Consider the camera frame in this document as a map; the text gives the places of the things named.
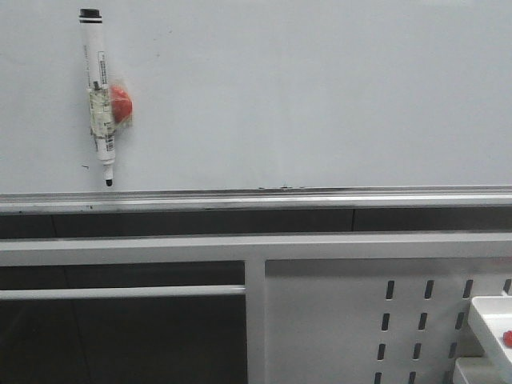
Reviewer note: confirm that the red round magnet taped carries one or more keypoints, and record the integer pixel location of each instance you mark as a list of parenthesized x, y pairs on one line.
[(121, 104)]

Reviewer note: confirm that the white whiteboard marker black tip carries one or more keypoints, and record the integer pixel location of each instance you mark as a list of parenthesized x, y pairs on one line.
[(98, 89)]

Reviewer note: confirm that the large white whiteboard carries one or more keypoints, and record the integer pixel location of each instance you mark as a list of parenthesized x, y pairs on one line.
[(233, 95)]

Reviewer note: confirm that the white slotted pegboard panel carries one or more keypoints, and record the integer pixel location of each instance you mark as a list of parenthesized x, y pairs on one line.
[(374, 320)]

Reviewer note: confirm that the white plastic bin upper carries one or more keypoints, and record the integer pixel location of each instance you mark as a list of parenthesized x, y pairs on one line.
[(489, 318)]

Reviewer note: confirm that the white plastic bin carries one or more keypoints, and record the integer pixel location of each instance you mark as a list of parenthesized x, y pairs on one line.
[(489, 318), (476, 371)]

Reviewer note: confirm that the white plastic bin lower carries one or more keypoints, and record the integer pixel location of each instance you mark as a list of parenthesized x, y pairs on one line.
[(476, 371)]

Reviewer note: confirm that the small red object in bin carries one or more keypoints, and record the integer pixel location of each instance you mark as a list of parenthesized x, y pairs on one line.
[(507, 338)]

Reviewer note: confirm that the white metal frame rack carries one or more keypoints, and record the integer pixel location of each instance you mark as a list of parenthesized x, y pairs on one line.
[(169, 310)]

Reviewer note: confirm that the aluminium whiteboard tray rail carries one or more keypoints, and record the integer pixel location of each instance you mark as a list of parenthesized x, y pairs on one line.
[(285, 198)]

